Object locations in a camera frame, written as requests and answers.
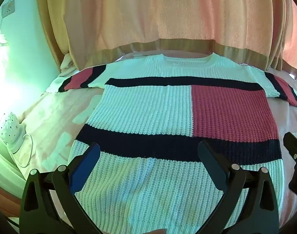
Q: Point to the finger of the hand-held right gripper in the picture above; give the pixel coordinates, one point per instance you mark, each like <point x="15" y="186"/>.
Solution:
<point x="296" y="146"/>

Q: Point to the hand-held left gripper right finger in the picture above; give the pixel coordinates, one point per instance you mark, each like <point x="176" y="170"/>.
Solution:
<point x="212" y="160"/>

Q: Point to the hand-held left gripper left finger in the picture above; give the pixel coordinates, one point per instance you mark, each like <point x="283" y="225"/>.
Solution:
<point x="88" y="159"/>

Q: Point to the colour-block knit sweater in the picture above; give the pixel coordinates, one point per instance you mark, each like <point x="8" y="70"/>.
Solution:
<point x="148" y="109"/>

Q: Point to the pink printed bed sheet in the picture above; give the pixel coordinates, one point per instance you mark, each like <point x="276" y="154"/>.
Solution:
<point x="53" y="117"/>

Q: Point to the bedside table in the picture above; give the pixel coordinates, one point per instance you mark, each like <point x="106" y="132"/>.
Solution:
<point x="2" y="162"/>

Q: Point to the white pillow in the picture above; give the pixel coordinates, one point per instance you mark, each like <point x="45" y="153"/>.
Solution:
<point x="66" y="63"/>

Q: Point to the pink curtain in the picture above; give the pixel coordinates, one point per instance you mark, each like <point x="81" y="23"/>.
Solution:
<point x="163" y="9"/>

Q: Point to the wall socket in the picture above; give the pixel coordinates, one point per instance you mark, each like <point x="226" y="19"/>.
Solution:
<point x="8" y="8"/>

